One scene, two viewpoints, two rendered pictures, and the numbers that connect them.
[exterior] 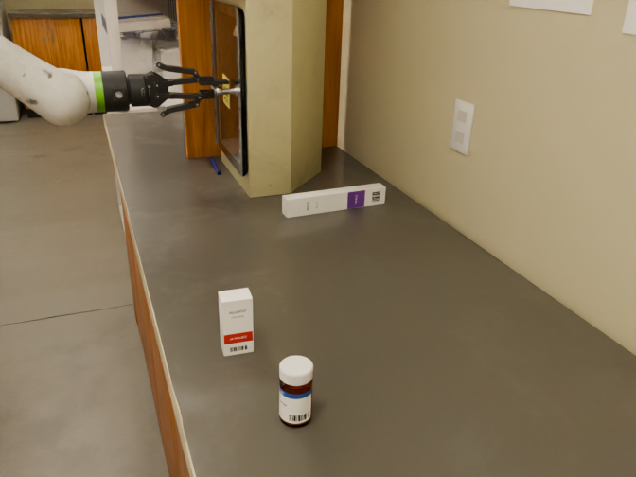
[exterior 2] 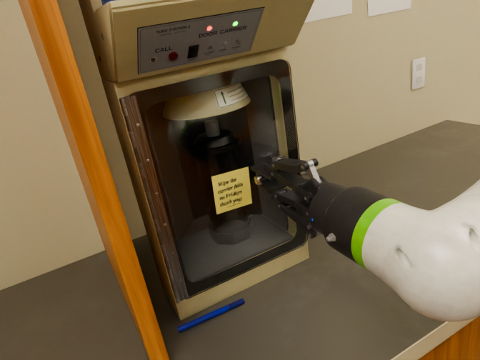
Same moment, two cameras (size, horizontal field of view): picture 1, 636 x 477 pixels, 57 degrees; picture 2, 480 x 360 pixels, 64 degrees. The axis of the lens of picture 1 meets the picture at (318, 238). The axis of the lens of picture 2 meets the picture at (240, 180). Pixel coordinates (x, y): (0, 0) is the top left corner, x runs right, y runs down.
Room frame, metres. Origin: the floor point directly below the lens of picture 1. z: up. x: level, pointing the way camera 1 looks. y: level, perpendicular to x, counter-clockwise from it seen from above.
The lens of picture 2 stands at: (1.55, 0.90, 1.47)
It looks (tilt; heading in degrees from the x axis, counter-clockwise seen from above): 23 degrees down; 268
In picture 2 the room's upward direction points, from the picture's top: 10 degrees counter-clockwise
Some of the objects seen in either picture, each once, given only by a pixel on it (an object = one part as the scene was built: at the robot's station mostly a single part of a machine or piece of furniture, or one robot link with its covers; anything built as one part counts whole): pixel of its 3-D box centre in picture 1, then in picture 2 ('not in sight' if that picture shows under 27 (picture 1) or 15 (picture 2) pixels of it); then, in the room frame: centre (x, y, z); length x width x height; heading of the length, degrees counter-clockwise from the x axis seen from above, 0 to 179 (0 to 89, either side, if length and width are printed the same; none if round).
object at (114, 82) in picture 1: (116, 91); (363, 223); (1.39, 0.48, 1.20); 0.12 x 0.06 x 0.09; 22
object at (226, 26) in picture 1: (227, 86); (232, 183); (1.54, 0.25, 1.19); 0.30 x 0.01 x 0.40; 21
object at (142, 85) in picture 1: (149, 89); (324, 205); (1.42, 0.42, 1.20); 0.09 x 0.07 x 0.08; 112
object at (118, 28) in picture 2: not in sight; (217, 28); (1.52, 0.29, 1.46); 0.32 x 0.12 x 0.10; 22
